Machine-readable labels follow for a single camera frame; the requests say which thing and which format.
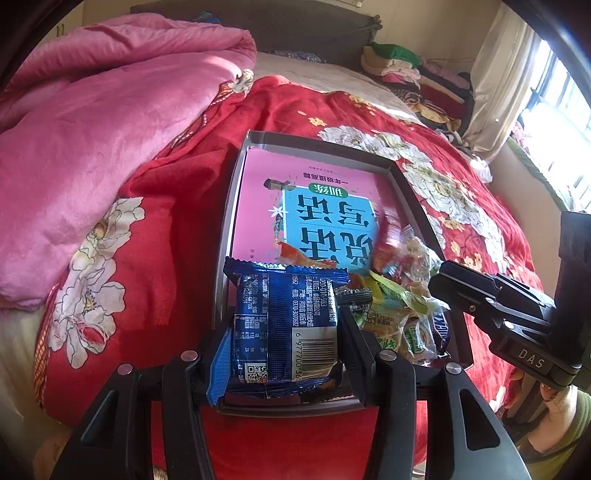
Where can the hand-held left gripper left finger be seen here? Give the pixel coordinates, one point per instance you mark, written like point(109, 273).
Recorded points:
point(216, 378)

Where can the pink plush blanket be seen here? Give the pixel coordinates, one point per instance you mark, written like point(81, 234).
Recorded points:
point(92, 138)

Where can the person's right hand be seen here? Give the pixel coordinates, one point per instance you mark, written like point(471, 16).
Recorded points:
point(554, 395)

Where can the yellow-green snack packet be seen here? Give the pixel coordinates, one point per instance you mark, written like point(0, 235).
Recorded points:
point(392, 290)

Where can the pile of folded clothes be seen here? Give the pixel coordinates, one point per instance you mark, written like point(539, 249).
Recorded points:
point(415, 78)

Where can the red snack packet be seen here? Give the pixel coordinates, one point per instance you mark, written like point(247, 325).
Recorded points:
point(385, 240)

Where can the blue snack packet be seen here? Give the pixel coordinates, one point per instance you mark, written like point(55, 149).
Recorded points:
point(277, 323)

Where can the blue patterned cloth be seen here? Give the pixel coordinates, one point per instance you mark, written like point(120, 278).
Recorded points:
point(203, 16)

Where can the metal tray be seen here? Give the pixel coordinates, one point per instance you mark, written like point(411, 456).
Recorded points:
point(277, 170)

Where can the dark floral cloth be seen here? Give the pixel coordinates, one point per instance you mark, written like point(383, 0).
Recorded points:
point(300, 55)

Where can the red floral quilt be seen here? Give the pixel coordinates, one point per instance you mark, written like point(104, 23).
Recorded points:
point(175, 207)

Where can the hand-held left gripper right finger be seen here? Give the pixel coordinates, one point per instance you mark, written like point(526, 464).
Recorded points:
point(353, 355)

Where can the clear green candy packet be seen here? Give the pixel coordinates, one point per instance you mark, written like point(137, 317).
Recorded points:
point(418, 256)

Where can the beige bed sheet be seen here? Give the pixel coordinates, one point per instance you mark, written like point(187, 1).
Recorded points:
point(332, 78)

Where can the person's right forearm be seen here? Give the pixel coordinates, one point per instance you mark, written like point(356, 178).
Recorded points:
point(568, 434)

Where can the white crumpled cloth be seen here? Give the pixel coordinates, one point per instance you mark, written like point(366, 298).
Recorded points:
point(482, 168)

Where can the round pastry clear wrapper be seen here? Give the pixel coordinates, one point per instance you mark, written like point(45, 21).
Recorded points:
point(415, 344)

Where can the orange bread packet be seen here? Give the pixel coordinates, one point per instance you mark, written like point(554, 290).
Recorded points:
point(300, 258)

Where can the cream curtain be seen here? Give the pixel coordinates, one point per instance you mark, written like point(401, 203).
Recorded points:
point(498, 83)

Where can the window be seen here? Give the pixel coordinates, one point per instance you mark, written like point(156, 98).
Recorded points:
point(563, 106)

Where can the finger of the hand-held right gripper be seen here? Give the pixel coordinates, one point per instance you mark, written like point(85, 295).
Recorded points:
point(466, 290)

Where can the grey headboard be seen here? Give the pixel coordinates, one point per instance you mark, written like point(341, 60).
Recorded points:
point(277, 23)

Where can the dark green pea packet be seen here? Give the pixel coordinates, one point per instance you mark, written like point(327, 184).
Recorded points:
point(358, 302)

